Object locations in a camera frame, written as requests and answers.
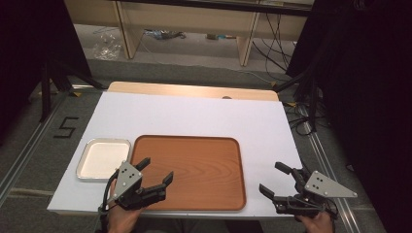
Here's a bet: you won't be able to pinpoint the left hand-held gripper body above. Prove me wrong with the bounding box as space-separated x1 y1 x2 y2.
111 159 154 212

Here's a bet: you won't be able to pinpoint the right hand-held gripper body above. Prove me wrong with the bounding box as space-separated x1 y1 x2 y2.
273 167 359 218

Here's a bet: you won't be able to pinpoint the person's right hand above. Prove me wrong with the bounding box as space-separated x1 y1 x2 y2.
294 211 335 233

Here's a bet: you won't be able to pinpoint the person's left hand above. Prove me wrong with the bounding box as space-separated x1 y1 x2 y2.
106 179 146 233

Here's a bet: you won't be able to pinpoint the small white metal-rimmed tray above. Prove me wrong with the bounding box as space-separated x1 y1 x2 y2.
75 138 132 182

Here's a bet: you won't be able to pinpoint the brown wooden tray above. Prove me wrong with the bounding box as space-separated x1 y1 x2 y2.
130 134 248 213

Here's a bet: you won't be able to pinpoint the white table cover board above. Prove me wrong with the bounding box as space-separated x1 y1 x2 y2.
47 91 304 220

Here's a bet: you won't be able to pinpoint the black metal stand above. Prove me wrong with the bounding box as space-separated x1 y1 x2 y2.
273 69 322 133
38 60 107 124

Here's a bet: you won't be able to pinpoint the light wooden table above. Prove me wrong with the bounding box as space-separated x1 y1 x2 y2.
107 81 280 102

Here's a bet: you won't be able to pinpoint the black curtain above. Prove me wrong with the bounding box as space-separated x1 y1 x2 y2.
0 0 94 145
286 0 412 233

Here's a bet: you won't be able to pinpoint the clear plastic bag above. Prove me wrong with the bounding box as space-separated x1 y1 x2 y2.
91 26 123 62

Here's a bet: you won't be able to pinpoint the blue crumpled wrapper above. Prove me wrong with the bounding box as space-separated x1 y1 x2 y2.
143 28 188 42

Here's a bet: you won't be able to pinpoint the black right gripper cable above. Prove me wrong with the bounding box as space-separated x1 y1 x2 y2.
325 197 341 221

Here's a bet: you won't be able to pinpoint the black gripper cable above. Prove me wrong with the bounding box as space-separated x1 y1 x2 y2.
97 169 121 233
325 197 341 221

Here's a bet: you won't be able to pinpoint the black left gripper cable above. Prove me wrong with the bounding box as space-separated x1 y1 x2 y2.
97 169 121 233

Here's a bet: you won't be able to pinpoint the metal floor rail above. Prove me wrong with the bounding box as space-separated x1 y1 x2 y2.
0 84 86 203
296 105 362 233

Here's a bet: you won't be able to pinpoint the black floor cables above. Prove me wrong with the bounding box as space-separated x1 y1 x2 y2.
284 100 318 138

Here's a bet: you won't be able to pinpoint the black hanging cables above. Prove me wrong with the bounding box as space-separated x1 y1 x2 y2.
252 12 295 75

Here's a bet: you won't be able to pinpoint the light wooden desk frame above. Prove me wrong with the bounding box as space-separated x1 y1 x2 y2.
63 0 316 68

